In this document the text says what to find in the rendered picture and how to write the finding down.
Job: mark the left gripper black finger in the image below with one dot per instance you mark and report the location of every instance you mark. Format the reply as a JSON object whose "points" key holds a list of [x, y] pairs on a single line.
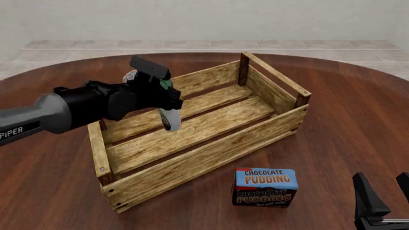
{"points": [[172, 98]]}

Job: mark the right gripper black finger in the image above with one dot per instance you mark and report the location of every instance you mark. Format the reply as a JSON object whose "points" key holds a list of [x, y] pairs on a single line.
{"points": [[367, 198], [404, 185]]}

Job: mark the white salad dressing bottle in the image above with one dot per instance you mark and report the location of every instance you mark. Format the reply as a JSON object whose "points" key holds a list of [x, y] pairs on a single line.
{"points": [[174, 119]]}

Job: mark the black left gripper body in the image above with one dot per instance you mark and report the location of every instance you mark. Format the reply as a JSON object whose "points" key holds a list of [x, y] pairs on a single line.
{"points": [[145, 92]]}

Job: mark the wooden slat tray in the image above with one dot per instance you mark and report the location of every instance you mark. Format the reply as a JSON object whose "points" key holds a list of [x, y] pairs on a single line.
{"points": [[191, 134]]}

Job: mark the silver-grey left robot arm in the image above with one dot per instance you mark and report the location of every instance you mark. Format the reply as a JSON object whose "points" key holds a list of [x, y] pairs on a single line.
{"points": [[48, 112]]}

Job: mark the chocolate pudding box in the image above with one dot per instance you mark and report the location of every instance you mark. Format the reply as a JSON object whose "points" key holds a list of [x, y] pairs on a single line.
{"points": [[266, 187]]}

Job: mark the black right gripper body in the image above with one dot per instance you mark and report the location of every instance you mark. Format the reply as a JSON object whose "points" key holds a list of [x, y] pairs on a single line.
{"points": [[383, 224]]}

